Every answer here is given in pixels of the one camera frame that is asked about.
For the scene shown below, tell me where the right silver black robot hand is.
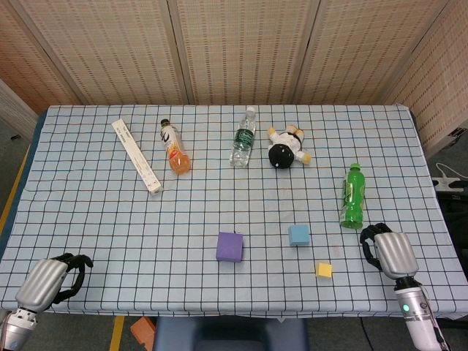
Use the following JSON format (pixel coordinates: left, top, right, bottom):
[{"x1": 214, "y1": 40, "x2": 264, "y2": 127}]
[{"x1": 360, "y1": 222, "x2": 420, "y2": 281}]

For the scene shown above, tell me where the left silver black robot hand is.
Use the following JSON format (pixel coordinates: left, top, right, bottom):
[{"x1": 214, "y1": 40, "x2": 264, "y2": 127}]
[{"x1": 15, "y1": 252, "x2": 94, "y2": 314}]

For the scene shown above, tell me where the small yellow cube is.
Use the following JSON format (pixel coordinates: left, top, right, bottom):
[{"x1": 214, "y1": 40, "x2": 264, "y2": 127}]
[{"x1": 314, "y1": 262, "x2": 333, "y2": 282}]

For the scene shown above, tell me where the light blue cube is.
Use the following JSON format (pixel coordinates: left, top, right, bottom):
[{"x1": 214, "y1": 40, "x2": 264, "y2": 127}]
[{"x1": 287, "y1": 224, "x2": 312, "y2": 248}]

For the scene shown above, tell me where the purple cube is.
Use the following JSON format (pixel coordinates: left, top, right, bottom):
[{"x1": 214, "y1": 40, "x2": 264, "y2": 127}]
[{"x1": 215, "y1": 230, "x2": 244, "y2": 263}]

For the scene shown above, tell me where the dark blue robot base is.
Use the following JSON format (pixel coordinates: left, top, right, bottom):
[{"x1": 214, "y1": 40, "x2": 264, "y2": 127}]
[{"x1": 152, "y1": 316, "x2": 309, "y2": 351}]

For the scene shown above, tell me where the green soda bottle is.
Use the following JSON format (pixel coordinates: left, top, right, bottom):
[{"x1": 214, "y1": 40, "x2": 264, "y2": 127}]
[{"x1": 339, "y1": 162, "x2": 366, "y2": 230}]

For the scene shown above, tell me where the light blue checkered tablecloth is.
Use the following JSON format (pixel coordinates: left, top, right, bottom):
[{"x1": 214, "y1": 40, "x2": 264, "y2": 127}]
[{"x1": 0, "y1": 105, "x2": 468, "y2": 318}]

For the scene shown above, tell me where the white power strip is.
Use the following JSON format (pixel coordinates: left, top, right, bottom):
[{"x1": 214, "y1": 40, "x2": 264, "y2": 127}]
[{"x1": 431, "y1": 176, "x2": 468, "y2": 192}]

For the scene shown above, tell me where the plush doll with black head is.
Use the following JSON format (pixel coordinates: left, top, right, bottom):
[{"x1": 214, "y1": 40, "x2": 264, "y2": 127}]
[{"x1": 266, "y1": 124, "x2": 313, "y2": 170}]

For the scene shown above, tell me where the long white cardboard box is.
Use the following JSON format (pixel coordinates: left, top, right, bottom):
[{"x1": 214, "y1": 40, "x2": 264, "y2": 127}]
[{"x1": 111, "y1": 118, "x2": 165, "y2": 196}]

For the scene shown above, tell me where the orange juice bottle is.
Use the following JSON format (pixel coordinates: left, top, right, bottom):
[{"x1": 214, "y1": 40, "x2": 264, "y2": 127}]
[{"x1": 159, "y1": 118, "x2": 192, "y2": 176}]

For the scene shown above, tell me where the clear water bottle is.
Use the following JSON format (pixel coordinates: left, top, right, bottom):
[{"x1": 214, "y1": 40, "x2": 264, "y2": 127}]
[{"x1": 229, "y1": 105, "x2": 257, "y2": 168}]

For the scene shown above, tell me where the bamboo folding screen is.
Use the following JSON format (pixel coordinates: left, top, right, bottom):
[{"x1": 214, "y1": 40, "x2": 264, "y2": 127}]
[{"x1": 0, "y1": 0, "x2": 468, "y2": 159}]

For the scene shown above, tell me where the white power cable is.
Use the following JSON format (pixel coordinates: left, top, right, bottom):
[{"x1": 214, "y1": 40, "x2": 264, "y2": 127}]
[{"x1": 435, "y1": 162, "x2": 458, "y2": 180}]

